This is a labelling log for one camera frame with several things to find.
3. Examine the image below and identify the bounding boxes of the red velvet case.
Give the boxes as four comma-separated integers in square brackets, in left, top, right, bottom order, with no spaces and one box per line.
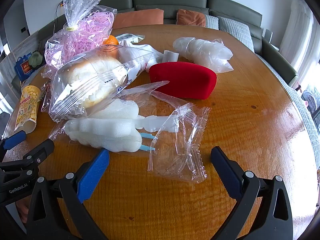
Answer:
[149,61,217,101]

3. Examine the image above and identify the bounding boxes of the small clear wrapper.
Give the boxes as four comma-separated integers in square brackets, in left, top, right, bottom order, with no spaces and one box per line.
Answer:
[40,80,54,113]

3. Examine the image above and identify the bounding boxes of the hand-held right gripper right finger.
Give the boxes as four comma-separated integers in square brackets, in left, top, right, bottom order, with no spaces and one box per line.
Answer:
[210,146,293,240]

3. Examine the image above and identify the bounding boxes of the bag of pink rubber bands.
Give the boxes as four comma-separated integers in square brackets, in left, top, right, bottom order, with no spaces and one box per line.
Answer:
[41,0,118,79]

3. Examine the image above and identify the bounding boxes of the white curtain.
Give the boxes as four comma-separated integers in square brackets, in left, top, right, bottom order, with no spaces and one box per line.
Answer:
[279,0,314,53]

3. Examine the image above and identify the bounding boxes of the wet wipes packet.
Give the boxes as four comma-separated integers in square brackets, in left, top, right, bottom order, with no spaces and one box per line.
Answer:
[115,33,145,46]

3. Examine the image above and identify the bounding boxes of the small orange cushion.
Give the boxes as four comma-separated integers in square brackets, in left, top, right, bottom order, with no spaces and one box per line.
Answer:
[176,9,207,28]

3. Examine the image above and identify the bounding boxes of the narrow grey quilted cushion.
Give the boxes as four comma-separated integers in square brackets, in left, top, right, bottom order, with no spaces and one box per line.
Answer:
[204,14,219,29]

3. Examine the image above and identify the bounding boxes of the white tape roll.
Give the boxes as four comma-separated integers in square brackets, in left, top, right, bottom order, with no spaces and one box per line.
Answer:
[162,50,179,63]

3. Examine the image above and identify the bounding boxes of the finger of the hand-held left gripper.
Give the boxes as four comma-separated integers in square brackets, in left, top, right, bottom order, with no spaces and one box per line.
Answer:
[0,139,55,174]
[0,131,27,161]

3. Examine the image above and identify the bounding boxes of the person's left hand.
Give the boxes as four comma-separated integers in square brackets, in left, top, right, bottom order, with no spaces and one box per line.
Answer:
[15,200,28,223]

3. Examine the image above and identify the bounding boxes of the clear plastic wrapper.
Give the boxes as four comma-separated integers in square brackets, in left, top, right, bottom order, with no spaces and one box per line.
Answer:
[147,104,212,183]

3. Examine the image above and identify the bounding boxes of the yellow popcorn cup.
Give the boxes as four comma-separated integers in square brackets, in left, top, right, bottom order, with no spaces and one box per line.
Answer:
[14,85,42,133]

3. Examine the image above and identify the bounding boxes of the packet of white sponge brushes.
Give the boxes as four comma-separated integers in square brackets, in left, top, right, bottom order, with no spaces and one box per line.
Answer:
[48,80,191,153]

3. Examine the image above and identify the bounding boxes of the orange fruit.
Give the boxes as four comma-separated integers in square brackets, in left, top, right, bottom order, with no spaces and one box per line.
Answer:
[103,35,119,55]

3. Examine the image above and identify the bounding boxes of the green plush object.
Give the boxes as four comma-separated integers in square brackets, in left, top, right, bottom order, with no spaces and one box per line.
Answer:
[29,51,44,68]

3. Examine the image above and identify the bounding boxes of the wide grey cushion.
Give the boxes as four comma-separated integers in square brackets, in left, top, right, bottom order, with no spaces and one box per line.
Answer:
[217,16,255,53]

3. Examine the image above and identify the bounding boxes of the bread in clear packet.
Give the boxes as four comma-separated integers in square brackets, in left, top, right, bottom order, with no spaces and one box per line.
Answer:
[49,49,155,123]

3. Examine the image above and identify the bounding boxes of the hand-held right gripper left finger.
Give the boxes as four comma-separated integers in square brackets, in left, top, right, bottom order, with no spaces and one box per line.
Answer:
[26,148,110,240]

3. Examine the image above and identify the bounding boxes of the large orange cushion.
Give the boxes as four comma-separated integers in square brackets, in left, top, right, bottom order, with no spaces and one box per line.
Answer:
[112,9,164,30]

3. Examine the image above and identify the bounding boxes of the crumpled clear plastic bag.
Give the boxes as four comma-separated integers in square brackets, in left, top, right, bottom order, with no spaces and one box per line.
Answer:
[172,37,235,74]

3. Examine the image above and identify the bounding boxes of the blue bag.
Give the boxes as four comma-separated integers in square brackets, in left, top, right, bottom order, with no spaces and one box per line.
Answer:
[14,52,34,80]

